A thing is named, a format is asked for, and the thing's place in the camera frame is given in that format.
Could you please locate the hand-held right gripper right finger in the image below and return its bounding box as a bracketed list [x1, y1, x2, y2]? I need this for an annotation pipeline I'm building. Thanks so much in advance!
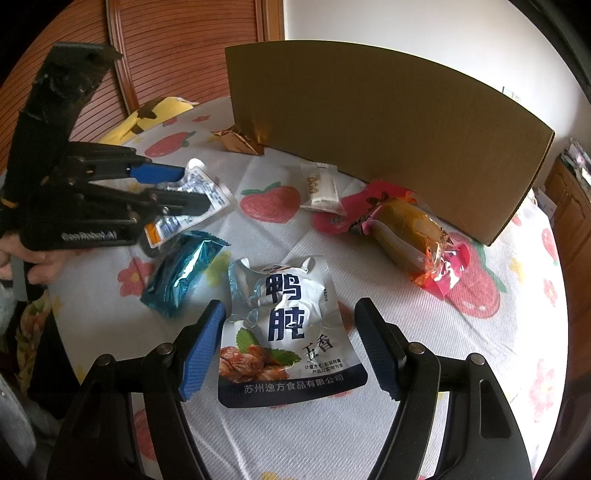
[355, 298, 533, 480]

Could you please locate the wooden slatted wardrobe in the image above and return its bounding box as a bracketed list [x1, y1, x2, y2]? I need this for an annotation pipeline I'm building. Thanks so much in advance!
[0, 0, 285, 145]

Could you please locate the floral blanket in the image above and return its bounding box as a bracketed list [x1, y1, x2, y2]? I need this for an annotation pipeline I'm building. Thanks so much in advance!
[11, 291, 64, 385]

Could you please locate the pink snack packet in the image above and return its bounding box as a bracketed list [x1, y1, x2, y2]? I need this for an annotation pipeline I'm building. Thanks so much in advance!
[310, 179, 419, 236]

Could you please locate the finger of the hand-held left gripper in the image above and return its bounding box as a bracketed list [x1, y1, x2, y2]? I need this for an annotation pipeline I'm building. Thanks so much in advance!
[68, 142, 186, 184]
[87, 188, 212, 219]

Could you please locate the silver foil pouch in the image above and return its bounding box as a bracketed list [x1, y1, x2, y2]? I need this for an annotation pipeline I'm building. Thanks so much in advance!
[143, 158, 236, 250]

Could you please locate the person's left hand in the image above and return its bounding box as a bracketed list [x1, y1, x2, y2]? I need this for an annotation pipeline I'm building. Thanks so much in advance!
[0, 232, 71, 285]

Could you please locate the yellow plush toy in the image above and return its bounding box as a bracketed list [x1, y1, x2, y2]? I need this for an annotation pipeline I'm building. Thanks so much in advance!
[99, 97, 199, 145]

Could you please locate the brown cardboard box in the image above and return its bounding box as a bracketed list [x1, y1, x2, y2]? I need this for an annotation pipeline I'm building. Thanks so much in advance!
[225, 41, 555, 247]

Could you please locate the wooden cabinet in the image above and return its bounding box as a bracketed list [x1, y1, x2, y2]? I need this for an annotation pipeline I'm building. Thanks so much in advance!
[545, 157, 591, 297]

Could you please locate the small white candy bar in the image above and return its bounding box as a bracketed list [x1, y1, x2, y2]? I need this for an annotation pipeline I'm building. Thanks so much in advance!
[299, 162, 347, 216]

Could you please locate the teal foil packet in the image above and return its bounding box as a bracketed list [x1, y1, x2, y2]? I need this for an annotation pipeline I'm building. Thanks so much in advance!
[140, 231, 230, 319]

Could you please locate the patterned cloth pile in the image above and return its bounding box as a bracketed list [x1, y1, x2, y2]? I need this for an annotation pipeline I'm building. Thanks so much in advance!
[558, 137, 591, 182]

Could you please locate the orange and pink bread packet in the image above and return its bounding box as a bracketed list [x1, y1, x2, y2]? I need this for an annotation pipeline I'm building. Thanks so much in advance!
[360, 196, 472, 301]

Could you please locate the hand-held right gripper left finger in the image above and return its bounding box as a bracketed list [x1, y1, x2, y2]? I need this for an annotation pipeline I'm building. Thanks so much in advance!
[46, 300, 228, 480]

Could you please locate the white strawberry print tablecloth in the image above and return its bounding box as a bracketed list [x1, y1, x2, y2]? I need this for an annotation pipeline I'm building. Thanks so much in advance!
[46, 95, 571, 480]

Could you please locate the white paper bag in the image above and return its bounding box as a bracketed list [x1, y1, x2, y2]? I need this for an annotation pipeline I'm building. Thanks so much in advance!
[531, 187, 560, 219]

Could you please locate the silver duck gizzard pouch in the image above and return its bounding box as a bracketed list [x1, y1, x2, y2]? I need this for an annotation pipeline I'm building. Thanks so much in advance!
[217, 256, 369, 409]

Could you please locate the gold wrapped candy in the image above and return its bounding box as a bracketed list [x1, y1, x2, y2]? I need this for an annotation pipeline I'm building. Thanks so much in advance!
[212, 126, 267, 156]

